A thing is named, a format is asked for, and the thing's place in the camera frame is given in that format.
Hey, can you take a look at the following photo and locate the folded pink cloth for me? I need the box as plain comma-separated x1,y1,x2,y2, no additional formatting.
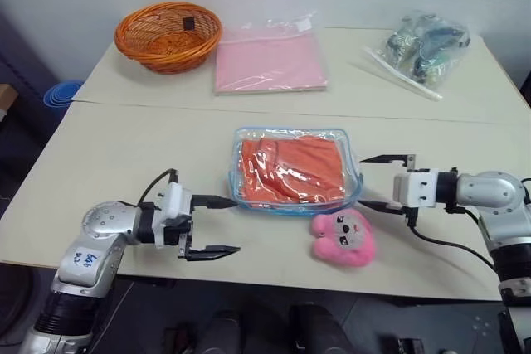
214,34,329,96

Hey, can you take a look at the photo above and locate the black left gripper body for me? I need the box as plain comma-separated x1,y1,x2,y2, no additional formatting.
163,195,199,262

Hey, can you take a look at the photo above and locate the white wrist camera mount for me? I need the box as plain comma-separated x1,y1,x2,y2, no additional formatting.
152,182,194,250
392,167,441,208

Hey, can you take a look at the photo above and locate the cardboard box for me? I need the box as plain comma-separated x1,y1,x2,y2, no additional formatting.
0,83,19,122

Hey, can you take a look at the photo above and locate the orange wicker basket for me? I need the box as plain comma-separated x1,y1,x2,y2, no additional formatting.
114,2,224,75

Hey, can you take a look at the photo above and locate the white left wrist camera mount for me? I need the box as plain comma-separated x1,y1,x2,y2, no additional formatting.
152,182,194,250

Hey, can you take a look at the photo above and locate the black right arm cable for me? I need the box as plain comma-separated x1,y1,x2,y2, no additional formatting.
407,204,499,269

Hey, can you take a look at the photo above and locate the pink plush toy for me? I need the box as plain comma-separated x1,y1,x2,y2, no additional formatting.
310,208,378,269

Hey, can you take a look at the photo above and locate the pink cloth in clear bag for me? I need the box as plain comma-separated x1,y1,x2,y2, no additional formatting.
213,12,329,97

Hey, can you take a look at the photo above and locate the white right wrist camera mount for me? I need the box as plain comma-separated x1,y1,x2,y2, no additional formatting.
392,167,441,208

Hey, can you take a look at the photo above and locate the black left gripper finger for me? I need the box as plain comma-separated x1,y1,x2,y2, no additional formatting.
192,194,241,211
185,245,242,263

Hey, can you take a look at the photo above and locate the stack of blue cups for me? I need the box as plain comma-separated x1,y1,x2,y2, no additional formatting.
42,79,85,114

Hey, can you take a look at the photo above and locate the orange cloth in clear bag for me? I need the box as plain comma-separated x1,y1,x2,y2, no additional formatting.
226,124,366,217

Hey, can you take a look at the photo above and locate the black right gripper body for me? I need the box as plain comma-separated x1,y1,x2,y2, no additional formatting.
391,153,418,227

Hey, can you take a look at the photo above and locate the clear bag of small items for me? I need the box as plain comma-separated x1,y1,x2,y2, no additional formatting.
361,12,472,103

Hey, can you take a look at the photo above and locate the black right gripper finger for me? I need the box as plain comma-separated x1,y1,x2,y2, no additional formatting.
358,154,411,165
358,199,407,217

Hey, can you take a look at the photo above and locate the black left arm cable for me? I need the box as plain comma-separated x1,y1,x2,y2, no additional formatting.
138,167,180,206

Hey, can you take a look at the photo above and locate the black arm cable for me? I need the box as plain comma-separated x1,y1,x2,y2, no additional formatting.
138,167,180,206
407,204,499,269

